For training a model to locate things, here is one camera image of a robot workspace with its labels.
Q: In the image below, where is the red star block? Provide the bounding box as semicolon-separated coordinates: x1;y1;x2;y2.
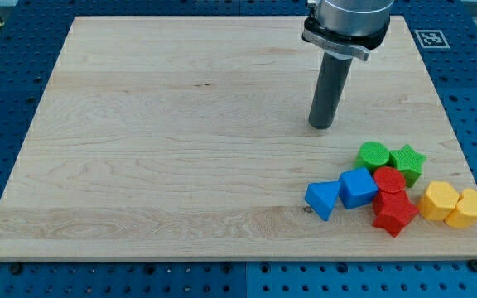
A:
372;190;419;238

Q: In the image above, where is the blue triangle block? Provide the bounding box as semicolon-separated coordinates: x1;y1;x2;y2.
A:
304;181;340;221

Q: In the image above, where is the green cylinder block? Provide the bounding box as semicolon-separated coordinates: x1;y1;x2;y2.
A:
353;142;390;173

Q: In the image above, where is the dark grey cylindrical pointer rod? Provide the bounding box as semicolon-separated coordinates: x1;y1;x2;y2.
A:
308;53;352;130

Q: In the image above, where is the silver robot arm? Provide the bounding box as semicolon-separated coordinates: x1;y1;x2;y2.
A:
301;0;393;61

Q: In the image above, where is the green star block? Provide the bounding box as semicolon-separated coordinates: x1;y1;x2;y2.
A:
389;144;426;187

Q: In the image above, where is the red cylinder block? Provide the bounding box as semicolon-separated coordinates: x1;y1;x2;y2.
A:
373;166;406;193

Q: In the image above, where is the blue cube block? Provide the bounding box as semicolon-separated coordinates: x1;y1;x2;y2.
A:
339;167;378;209

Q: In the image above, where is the yellow heart block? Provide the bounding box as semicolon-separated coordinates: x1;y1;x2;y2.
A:
445;188;477;228

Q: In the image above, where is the white fiducial marker tag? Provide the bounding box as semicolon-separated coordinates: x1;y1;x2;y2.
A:
414;29;450;50

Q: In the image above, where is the yellow hexagon block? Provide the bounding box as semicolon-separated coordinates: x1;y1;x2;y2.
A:
417;180;460;221

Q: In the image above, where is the light wooden board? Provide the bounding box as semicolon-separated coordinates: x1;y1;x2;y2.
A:
0;16;477;262

